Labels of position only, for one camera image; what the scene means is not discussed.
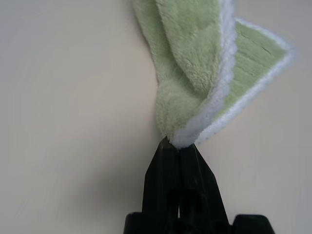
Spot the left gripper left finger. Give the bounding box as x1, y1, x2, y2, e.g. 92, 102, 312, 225
142, 136, 181, 220

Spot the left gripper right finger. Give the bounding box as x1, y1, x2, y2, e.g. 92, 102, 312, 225
179, 143, 230, 225

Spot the green towel with white trim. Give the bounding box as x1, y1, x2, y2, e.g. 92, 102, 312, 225
133, 0, 298, 149

